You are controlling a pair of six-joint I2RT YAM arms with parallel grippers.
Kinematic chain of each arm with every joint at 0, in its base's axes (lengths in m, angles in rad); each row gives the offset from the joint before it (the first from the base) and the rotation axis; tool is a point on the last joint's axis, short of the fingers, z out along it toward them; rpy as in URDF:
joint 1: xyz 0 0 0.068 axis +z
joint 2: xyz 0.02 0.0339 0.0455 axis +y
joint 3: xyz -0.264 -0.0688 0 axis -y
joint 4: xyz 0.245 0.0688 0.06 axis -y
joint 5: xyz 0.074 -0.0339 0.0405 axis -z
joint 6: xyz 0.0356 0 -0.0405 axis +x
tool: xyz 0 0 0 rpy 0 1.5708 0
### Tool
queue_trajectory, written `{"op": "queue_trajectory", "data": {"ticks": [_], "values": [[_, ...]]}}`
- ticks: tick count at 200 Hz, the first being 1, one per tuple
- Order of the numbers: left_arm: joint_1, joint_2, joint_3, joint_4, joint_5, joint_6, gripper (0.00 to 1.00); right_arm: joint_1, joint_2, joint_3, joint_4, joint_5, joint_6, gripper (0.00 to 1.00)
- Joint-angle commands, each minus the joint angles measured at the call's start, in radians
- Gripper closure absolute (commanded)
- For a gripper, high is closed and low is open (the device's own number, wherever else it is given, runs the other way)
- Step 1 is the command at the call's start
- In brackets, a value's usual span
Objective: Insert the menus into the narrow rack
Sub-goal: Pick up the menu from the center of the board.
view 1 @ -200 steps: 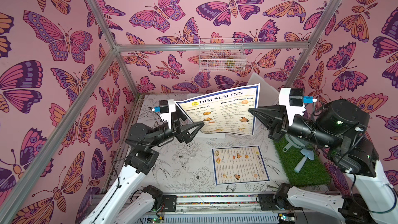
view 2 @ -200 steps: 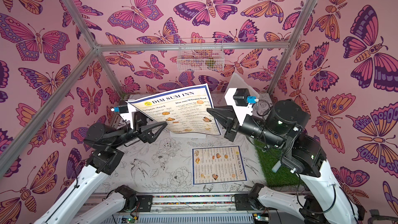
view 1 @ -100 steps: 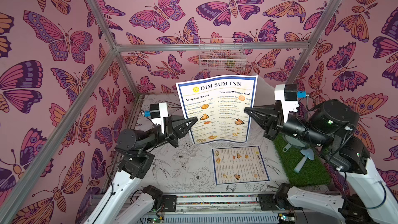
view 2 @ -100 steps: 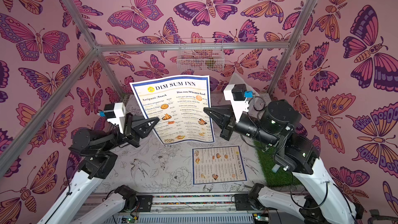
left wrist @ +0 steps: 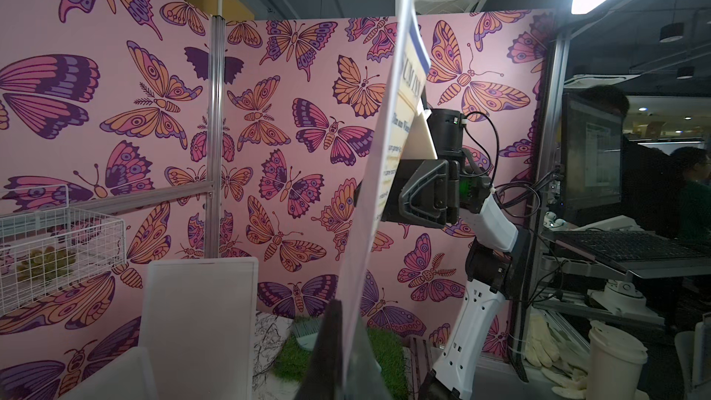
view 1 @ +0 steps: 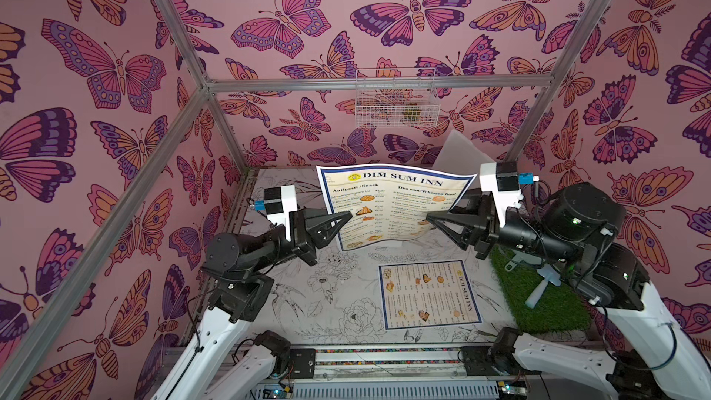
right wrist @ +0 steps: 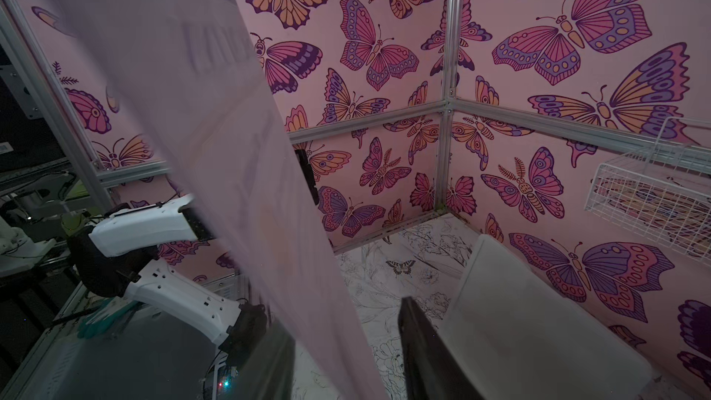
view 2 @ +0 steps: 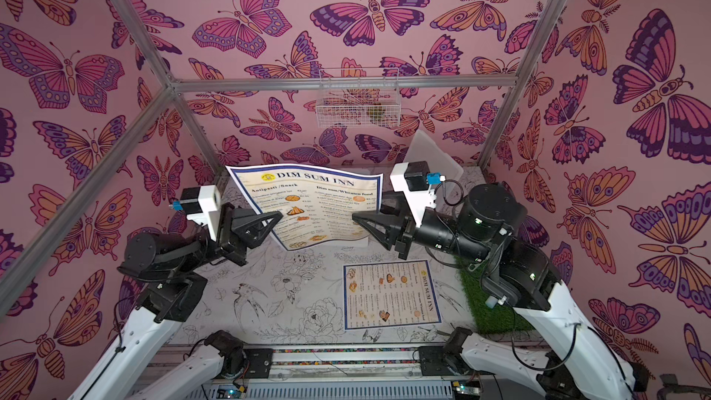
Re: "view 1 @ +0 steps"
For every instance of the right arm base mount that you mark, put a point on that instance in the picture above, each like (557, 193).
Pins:
(488, 361)

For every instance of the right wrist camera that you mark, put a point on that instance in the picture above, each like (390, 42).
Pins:
(503, 181)

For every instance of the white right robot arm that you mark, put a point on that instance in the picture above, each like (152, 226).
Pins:
(576, 237)

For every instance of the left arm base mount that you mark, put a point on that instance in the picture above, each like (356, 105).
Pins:
(295, 364)

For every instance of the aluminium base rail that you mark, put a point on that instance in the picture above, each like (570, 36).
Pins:
(435, 371)

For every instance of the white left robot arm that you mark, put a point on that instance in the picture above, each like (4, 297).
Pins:
(240, 266)

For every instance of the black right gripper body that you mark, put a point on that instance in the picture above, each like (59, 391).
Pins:
(484, 226)

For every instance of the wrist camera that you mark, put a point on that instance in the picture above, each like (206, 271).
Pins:
(503, 181)
(277, 204)

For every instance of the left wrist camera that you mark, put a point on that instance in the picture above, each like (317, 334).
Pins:
(277, 204)

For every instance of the aluminium cage frame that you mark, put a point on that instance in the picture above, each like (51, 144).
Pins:
(34, 347)

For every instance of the white wire rack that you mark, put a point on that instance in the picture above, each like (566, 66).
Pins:
(379, 100)

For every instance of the dim sum menu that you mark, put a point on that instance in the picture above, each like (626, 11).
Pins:
(388, 203)
(427, 295)

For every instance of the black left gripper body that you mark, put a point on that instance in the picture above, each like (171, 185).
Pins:
(294, 246)

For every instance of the green succulent plant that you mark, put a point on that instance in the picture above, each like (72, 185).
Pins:
(411, 114)

